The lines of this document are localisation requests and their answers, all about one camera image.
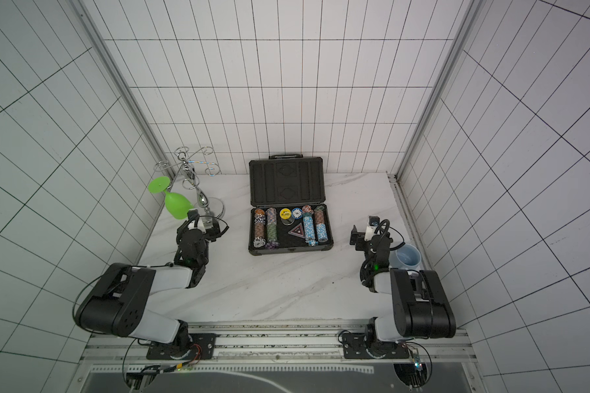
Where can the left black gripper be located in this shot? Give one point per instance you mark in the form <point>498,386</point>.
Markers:
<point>215,232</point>

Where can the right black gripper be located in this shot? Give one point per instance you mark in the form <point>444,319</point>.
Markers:
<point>364,241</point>

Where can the black poker set case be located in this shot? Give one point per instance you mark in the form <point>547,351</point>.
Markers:
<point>288,182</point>

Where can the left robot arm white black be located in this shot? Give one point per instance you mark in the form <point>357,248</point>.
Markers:
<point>118,303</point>

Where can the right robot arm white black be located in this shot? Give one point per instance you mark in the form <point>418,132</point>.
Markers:
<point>419,304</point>

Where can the green plastic wine glass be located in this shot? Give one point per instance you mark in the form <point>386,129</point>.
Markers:
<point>176,204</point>

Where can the light blue mug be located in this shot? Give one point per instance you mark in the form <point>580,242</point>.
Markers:
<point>406,257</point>

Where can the chrome glass holder stand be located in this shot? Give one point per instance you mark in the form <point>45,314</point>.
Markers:
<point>186,167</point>

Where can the green red chip stack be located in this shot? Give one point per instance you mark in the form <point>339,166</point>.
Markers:
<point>320,225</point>

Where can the red white chip stack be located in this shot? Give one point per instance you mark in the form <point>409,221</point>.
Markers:
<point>259,238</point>

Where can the blue white chip stack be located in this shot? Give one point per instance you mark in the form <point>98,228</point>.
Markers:
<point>309,229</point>

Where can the triangular red card piece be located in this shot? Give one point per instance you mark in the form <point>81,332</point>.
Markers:
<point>298,231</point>

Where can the blue white dealer button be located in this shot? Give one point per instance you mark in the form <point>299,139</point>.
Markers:
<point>297,213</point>

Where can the yellow dealer button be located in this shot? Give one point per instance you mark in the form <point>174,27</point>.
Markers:
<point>286,214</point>

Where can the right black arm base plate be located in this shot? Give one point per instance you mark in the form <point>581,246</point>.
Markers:
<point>373,346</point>

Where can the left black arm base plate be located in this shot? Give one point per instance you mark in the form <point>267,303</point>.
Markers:
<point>196,346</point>

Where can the aluminium mounting rail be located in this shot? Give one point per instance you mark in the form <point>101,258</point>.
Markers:
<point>318,342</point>

